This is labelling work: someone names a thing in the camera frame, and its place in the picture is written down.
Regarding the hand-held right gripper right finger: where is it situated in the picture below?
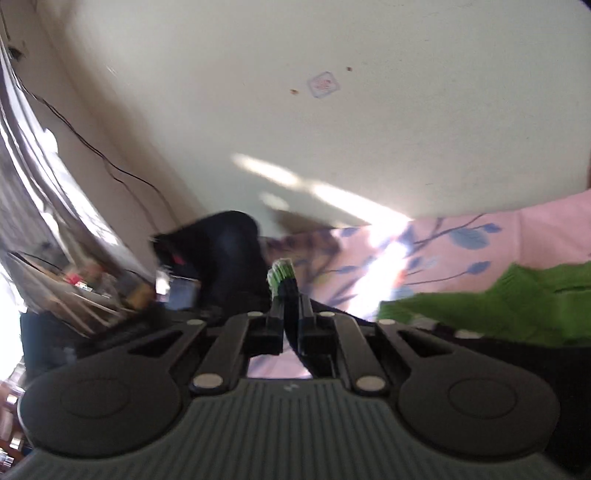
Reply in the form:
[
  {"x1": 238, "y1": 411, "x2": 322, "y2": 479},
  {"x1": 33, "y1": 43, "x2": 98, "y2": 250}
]
[{"x1": 291, "y1": 294, "x2": 455, "y2": 396}]

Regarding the square wall sticker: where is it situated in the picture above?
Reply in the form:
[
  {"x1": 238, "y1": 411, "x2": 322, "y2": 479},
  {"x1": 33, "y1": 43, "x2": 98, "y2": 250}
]
[{"x1": 307, "y1": 71, "x2": 341, "y2": 99}]

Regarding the black cloth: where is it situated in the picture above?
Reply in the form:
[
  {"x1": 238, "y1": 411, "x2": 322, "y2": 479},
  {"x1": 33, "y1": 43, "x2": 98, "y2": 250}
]
[{"x1": 150, "y1": 211, "x2": 278, "y2": 319}]

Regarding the pink floral bedsheet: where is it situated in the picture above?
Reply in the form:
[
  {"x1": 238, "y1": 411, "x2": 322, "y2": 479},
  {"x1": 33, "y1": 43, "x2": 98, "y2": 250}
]
[{"x1": 259, "y1": 189, "x2": 591, "y2": 379}]

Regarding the cluttered side table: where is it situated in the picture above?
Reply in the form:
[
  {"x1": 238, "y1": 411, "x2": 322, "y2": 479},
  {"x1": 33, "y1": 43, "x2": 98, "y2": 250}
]
[{"x1": 0, "y1": 249, "x2": 160, "y2": 337}]

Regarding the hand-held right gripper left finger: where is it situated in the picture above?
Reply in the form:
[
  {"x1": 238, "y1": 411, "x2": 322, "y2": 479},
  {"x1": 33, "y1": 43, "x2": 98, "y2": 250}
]
[{"x1": 129, "y1": 295, "x2": 289, "y2": 394}]

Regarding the grey striped curtain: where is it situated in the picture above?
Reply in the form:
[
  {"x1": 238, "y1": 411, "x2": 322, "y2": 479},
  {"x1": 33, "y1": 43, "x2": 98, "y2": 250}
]
[{"x1": 0, "y1": 28, "x2": 153, "y2": 296}]

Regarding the green navy white knit sweater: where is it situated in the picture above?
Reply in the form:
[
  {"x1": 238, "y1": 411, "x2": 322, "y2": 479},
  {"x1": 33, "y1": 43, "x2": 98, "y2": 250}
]
[{"x1": 267, "y1": 258, "x2": 591, "y2": 476}]

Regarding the thin black wall cable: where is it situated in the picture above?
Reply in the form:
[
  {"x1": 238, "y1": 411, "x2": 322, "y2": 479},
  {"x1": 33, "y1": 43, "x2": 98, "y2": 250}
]
[{"x1": 18, "y1": 78, "x2": 183, "y2": 229}]

